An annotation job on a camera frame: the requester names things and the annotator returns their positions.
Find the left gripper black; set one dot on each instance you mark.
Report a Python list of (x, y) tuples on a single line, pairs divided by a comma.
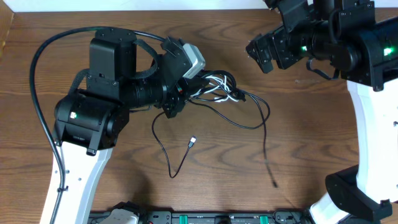
[(171, 101)]

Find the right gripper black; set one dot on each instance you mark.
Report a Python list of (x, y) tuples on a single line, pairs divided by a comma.
[(278, 39)]

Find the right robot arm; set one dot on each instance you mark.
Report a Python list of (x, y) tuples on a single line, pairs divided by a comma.
[(363, 52)]

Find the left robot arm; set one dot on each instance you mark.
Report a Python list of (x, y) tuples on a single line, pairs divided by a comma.
[(125, 74)]

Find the cardboard box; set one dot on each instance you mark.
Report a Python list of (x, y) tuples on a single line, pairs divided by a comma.
[(6, 20)]

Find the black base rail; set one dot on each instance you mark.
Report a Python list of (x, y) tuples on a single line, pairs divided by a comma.
[(278, 217)]

